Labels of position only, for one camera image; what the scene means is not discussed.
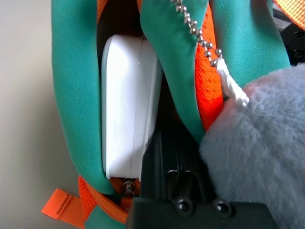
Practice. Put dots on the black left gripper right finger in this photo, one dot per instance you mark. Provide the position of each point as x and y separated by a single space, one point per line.
190 181

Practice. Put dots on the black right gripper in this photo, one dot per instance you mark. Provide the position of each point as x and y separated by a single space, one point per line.
296 44

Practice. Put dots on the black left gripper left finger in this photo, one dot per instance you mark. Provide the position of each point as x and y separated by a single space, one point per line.
155 167

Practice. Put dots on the white plastic pencil case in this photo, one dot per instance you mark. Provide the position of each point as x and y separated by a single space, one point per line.
126 107

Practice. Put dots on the teal and orange backpack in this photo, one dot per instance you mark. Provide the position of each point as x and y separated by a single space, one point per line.
74 95

